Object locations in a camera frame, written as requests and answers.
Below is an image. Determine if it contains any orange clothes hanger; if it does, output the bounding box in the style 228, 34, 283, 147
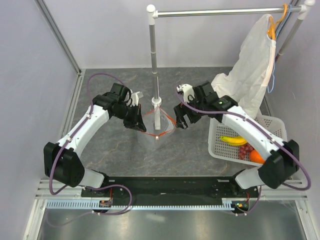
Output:
266, 3, 289, 41

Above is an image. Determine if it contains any metal clothes rack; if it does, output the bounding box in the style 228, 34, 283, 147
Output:
146, 0, 316, 131

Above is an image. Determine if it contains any white cloth garment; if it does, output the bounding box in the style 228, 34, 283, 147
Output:
211, 14, 276, 119

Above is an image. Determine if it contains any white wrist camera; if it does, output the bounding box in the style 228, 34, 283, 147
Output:
176, 84, 195, 103
125, 90, 144, 107

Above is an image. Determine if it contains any white slotted cable duct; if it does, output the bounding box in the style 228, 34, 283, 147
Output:
45, 199, 236, 211

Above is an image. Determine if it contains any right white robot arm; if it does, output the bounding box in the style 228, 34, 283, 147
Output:
174, 81, 300, 197

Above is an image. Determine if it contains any yellow banana bunch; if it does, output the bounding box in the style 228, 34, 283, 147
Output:
220, 135, 248, 146

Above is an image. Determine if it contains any clear orange-zipper zip bag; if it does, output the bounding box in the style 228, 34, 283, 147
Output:
137, 106, 176, 151

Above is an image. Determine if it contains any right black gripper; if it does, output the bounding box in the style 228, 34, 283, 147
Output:
173, 93, 207, 129

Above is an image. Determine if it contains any white plastic basket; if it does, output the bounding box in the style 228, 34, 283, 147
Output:
208, 114, 288, 166

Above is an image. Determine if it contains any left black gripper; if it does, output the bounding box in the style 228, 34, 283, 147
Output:
113, 103, 146, 133

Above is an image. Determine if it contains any orange fruit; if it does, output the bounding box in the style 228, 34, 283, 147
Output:
249, 149, 265, 164

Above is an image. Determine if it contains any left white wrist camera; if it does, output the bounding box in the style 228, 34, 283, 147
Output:
125, 90, 144, 107

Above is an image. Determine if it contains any blue clothes hanger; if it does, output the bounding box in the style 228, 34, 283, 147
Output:
267, 4, 292, 94

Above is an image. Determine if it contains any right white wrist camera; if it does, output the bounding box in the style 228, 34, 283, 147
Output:
176, 84, 195, 103

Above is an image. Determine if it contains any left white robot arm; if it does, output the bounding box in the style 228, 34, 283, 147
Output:
43, 83, 147, 197

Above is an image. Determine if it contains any red grape bunch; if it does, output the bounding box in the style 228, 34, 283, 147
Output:
238, 143, 254, 160

